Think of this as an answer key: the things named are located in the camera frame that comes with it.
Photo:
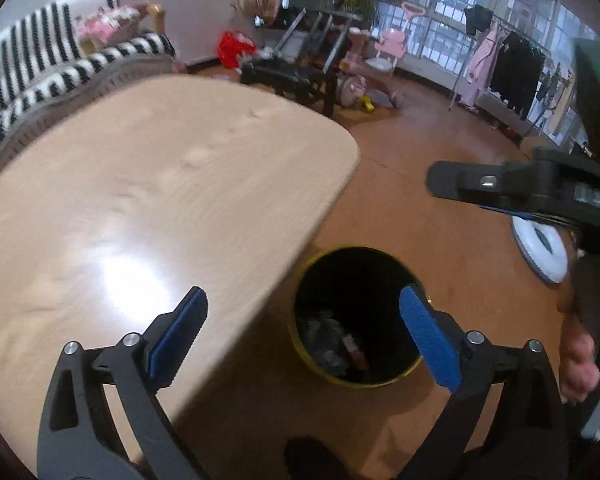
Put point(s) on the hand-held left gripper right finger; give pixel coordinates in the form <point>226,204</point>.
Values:
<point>430,340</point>

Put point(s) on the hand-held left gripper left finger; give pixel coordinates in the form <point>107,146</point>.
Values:
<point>177,332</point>

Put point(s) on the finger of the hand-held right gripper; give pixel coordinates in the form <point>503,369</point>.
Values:
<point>510,210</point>
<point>460,180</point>

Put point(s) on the red wrapper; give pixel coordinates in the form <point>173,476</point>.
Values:
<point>356,352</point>

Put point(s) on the black yellow trash bin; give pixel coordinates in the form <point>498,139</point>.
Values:
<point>360,285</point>

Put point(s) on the clear plastic bag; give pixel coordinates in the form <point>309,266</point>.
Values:
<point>325,340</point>

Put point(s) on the person's right hand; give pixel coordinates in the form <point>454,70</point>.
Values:
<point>577,365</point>

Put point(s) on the black hanging garments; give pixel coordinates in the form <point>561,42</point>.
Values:
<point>517,70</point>

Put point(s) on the metal clothes rack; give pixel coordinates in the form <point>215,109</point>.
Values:
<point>457,75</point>

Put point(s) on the yellow toy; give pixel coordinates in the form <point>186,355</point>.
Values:
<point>366,104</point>

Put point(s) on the pink hanging garment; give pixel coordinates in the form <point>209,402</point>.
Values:
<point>482,60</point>

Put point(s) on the pink toy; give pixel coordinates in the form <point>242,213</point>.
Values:
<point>352,87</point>

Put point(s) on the dark draped garment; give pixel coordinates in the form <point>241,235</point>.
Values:
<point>477,17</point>

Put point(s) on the pink child chair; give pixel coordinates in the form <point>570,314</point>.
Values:
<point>392,42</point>

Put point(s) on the red printed gift bag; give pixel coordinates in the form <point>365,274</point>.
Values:
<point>232,47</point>

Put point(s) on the black white striped sofa blanket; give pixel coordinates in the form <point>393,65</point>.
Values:
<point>40,80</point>

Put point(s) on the pink cartoon cushion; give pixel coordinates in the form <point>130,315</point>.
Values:
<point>107,22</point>

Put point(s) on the wooden armrest sofa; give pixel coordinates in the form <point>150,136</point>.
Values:
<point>156,15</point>

